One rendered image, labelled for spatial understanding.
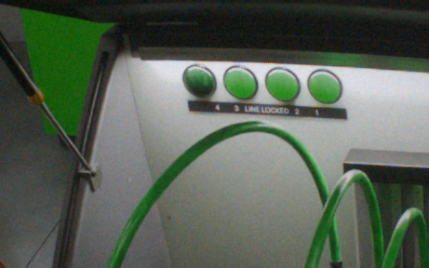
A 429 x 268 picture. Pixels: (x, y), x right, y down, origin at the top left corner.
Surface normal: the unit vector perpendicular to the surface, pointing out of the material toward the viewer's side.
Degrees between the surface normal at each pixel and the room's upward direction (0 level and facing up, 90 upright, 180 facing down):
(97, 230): 90
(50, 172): 0
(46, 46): 90
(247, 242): 90
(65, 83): 90
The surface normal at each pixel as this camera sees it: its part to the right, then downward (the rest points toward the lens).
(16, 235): -0.16, -0.88
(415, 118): -0.40, 0.47
